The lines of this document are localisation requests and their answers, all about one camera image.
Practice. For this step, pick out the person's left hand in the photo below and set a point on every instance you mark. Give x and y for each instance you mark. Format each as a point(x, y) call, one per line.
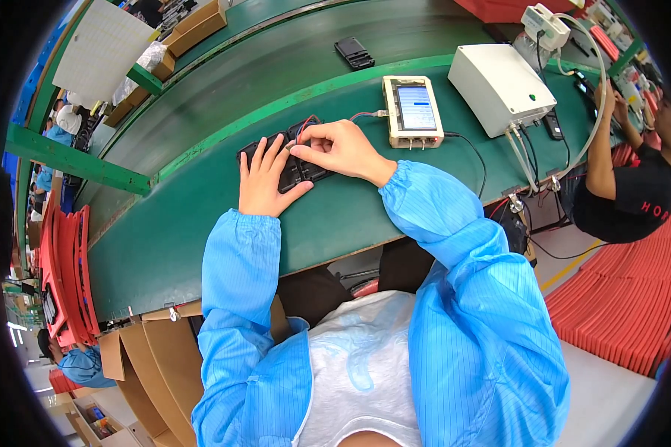
point(260, 190)

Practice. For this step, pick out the person's right hand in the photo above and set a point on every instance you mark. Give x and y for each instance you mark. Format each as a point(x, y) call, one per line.
point(346, 151)

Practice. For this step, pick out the person's right fingers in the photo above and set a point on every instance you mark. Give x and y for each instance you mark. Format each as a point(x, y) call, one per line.
point(316, 142)

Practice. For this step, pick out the black plastic battery pack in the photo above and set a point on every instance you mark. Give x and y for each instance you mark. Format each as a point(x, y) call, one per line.
point(299, 173)

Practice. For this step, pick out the black plastic casing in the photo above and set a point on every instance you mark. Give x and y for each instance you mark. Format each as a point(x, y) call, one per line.
point(354, 52)

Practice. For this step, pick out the beige tester with screen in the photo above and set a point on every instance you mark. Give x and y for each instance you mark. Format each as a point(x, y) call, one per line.
point(415, 112)

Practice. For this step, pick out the person's legs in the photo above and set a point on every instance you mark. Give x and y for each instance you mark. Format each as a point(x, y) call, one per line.
point(313, 293)

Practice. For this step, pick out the cardboard boxes with parts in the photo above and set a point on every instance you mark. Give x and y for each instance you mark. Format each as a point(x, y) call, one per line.
point(193, 25)

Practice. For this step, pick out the white plastic box unit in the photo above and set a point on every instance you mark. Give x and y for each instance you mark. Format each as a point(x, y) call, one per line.
point(497, 84)

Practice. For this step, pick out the metal table clamp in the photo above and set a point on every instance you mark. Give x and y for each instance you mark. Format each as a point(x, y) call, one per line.
point(514, 201)

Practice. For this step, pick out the red tray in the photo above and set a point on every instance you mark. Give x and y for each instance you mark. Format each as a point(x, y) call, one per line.
point(503, 8)

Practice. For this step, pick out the crumpled clear plastic bag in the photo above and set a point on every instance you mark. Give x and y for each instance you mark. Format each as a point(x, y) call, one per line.
point(528, 50)

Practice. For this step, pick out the person's body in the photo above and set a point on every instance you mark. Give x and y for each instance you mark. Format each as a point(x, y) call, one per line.
point(369, 369)

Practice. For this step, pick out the black handheld device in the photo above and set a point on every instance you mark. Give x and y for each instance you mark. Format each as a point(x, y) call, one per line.
point(552, 124)

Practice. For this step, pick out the green steel beam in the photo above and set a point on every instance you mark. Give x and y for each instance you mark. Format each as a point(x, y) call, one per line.
point(78, 159)

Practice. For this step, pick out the white hanging device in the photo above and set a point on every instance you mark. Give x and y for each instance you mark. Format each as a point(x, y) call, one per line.
point(545, 25)

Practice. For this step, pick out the open cardboard boxes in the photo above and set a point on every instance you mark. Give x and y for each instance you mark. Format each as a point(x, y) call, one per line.
point(156, 369)

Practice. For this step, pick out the upright red trays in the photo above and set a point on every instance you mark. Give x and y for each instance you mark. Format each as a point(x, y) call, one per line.
point(70, 274)

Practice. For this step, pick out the cluttered workbench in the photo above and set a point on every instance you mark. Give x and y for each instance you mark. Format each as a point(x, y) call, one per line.
point(620, 39)

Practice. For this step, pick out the stack of red trays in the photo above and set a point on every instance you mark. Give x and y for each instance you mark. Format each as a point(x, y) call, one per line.
point(620, 301)

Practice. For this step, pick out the cardboard box with items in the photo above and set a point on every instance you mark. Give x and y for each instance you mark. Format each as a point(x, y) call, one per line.
point(98, 424)

